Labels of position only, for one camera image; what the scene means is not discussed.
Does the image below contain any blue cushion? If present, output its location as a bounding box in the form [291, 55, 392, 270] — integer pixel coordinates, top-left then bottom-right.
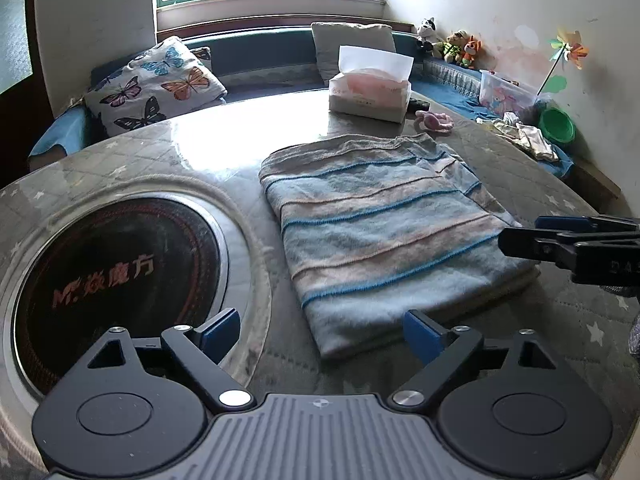
[27, 106, 97, 173]

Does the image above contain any round built-in induction cooker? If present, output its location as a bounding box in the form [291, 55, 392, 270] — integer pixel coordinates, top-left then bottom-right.
[0, 174, 273, 413]

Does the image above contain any brown plush with green shirt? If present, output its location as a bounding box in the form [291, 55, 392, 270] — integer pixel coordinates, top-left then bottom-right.
[433, 31, 469, 64]

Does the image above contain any blue striped shirt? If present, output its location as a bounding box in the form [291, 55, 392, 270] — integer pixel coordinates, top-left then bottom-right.
[258, 133, 542, 361]

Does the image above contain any pile of small clothes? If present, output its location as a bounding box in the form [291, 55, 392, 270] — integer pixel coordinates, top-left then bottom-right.
[476, 111, 560, 162]

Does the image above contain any black and white cow plush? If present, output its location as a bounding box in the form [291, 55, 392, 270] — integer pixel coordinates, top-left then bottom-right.
[414, 17, 438, 57]

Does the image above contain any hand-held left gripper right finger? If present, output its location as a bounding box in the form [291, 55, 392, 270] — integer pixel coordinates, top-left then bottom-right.
[391, 310, 577, 409]

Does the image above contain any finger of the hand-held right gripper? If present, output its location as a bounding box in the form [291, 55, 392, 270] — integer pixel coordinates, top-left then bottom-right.
[534, 214, 640, 235]
[498, 227, 581, 267]

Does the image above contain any pink soft toy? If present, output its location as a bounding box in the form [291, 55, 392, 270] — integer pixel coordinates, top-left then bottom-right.
[412, 111, 454, 134]

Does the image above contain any colourful paper pinwheel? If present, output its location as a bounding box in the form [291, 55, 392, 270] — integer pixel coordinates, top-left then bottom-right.
[537, 30, 591, 97]

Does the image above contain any pink tissue box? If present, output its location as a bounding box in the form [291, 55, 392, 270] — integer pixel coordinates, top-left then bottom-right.
[328, 45, 415, 124]

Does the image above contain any blue corner sofa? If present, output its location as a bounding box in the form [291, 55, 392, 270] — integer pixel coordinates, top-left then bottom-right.
[27, 24, 621, 201]

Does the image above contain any butterfly print pillow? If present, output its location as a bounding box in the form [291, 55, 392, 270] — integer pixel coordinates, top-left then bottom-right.
[82, 36, 227, 137]

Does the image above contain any orange plush toy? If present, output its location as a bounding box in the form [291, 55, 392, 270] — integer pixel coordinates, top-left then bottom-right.
[460, 36, 484, 70]

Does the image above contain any clear plastic storage bin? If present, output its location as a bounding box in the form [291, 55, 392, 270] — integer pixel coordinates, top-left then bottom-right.
[478, 70, 547, 112]

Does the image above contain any green plastic basin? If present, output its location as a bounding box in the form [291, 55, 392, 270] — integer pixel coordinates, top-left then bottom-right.
[538, 107, 577, 144]

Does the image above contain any dark wooden glass door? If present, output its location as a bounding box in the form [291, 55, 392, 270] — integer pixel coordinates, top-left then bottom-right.
[0, 0, 36, 97]

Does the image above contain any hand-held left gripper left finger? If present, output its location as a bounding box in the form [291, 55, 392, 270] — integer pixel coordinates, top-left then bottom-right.
[64, 307, 254, 409]

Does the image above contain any beige pillow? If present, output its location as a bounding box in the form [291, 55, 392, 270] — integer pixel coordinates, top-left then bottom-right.
[310, 22, 397, 87]

